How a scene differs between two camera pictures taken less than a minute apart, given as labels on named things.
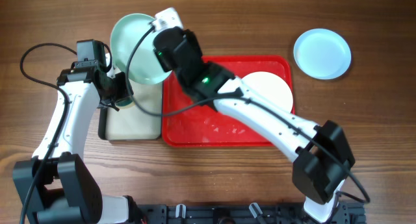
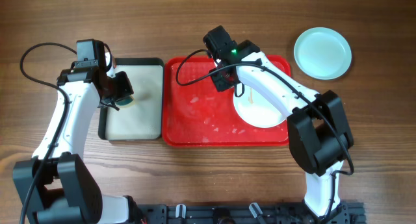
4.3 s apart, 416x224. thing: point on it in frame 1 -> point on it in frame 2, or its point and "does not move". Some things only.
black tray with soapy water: x=142 y=121 does not move
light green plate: x=143 y=65 -> x=322 y=53
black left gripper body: x=120 y=88 does not move
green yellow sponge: x=125 y=104 does not move
